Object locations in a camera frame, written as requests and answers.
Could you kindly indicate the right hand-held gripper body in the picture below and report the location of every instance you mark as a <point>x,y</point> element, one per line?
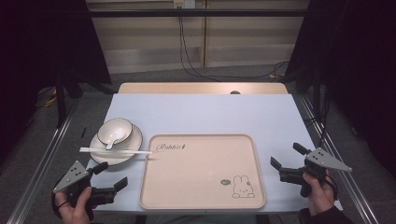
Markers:
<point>325,160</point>

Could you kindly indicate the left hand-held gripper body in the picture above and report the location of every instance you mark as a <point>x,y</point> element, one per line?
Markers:
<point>71,178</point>

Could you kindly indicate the person's right hand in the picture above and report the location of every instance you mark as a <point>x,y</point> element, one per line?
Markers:
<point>322,196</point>

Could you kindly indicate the person's left hand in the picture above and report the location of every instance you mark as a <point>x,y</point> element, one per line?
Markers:
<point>74,214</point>

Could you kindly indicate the white chopstick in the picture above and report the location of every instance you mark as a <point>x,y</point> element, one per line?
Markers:
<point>130,151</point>
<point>93,152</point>

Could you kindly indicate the white ceramic spoon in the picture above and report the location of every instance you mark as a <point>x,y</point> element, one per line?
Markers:
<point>110,144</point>

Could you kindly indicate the small black pen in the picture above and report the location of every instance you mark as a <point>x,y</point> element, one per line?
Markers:
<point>83,132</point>

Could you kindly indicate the white black-rimmed plate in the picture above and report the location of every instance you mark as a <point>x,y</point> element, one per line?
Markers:
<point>132,141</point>

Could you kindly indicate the white black-rimmed bowl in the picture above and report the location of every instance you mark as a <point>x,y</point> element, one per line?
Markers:
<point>114,128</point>

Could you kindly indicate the beige rabbit print tray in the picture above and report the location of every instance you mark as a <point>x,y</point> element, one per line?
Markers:
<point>199,177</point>

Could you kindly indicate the black metal stand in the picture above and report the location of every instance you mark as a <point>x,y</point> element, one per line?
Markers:
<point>61,99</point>

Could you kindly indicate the light blue table mat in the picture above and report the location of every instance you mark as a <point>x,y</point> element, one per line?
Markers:
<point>202,115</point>

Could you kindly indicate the black curtain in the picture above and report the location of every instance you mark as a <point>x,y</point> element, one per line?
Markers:
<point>46,46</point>
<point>358,62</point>

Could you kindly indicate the wooden table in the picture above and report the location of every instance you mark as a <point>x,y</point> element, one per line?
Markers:
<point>186,88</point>

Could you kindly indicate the aluminium floor rail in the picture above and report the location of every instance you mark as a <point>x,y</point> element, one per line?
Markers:
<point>342,186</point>
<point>40,161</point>

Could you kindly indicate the black horizontal frame bar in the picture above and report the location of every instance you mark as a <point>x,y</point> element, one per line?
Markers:
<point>199,13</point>

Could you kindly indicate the white wall socket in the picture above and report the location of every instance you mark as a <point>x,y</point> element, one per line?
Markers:
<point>184,3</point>

